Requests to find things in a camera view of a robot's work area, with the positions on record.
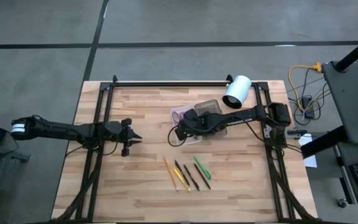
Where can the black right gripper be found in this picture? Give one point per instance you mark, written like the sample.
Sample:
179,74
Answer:
197,124

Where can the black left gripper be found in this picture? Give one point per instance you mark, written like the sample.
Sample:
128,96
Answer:
120,132

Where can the clear plastic supply box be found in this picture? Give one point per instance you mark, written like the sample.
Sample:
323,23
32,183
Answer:
194,140

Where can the green pen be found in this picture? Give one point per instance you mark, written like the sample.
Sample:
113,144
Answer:
202,168

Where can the orange pencil with pink eraser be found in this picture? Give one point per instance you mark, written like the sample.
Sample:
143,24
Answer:
170,173

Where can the black pen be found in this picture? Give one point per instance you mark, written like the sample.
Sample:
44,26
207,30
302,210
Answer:
202,176

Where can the thick black marker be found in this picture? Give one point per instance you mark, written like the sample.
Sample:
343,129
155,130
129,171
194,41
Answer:
191,177

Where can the yellow highlighter pen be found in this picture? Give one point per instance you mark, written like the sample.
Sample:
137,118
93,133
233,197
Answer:
181,179

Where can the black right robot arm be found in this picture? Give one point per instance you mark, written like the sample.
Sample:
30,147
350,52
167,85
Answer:
244,115

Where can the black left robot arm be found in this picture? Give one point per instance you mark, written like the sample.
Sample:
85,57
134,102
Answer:
57,127

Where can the cylindrical spot lamp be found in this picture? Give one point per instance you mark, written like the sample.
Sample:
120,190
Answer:
239,88

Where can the black power adapter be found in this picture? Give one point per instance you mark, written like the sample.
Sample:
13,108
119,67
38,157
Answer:
307,104

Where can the white paper sheet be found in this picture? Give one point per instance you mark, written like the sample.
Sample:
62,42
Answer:
310,160

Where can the black stand beam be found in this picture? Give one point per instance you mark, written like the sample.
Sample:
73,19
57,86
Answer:
322,143

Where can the grey cart top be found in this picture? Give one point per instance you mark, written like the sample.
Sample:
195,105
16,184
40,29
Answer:
353,99

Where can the cart caster wheel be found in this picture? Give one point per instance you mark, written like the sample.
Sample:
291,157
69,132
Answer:
342,203

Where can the black stand pole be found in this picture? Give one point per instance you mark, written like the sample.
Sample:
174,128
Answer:
357,51

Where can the black metal table frame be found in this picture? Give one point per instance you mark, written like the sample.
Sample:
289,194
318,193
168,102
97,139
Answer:
182,84

